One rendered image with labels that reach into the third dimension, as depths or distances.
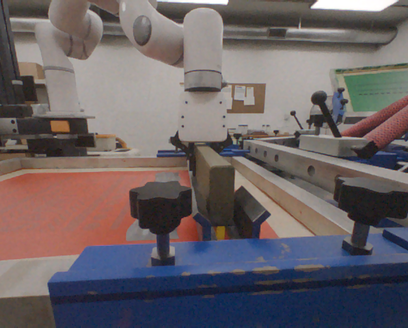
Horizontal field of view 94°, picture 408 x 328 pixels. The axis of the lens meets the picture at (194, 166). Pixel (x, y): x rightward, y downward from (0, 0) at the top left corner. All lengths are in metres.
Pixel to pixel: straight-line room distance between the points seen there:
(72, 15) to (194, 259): 0.79
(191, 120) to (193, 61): 0.10
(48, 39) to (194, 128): 0.67
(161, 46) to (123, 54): 4.13
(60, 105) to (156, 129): 3.45
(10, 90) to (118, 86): 3.48
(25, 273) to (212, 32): 0.40
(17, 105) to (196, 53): 0.78
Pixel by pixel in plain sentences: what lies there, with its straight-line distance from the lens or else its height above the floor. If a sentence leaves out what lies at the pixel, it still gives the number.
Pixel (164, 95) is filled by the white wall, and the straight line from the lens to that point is 4.26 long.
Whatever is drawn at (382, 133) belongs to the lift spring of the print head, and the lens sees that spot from 0.68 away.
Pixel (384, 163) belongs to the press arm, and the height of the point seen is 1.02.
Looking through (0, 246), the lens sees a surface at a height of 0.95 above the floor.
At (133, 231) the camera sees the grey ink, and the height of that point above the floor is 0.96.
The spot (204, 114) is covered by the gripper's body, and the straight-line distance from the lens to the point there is 0.39.
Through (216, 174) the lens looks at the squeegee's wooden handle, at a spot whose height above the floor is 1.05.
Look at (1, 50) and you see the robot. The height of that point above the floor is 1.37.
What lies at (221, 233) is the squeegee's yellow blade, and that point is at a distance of 0.25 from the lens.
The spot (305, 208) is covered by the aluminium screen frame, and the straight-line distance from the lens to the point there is 0.33.
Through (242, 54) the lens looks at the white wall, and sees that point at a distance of 4.61.
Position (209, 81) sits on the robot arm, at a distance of 0.38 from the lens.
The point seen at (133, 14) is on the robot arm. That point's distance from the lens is 0.45.
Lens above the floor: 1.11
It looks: 13 degrees down
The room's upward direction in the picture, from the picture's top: straight up
